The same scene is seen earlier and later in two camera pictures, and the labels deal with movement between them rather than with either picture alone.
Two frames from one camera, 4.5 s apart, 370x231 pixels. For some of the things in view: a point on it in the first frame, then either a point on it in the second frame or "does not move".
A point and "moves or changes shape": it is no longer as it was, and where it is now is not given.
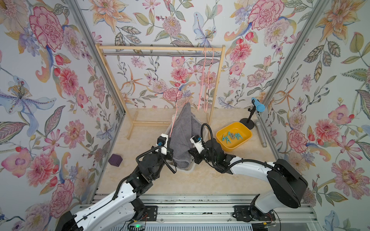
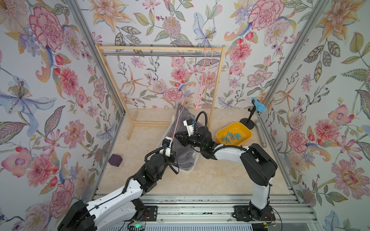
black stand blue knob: (257, 106) does not move
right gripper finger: (198, 160) to (185, 143)
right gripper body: (206, 157) to (196, 140)
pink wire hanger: (175, 114) to (180, 110)
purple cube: (115, 160) does not move
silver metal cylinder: (261, 133) does not move
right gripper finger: (194, 152) to (183, 138)
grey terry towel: (186, 126) moves or changes shape
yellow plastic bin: (233, 135) does not move
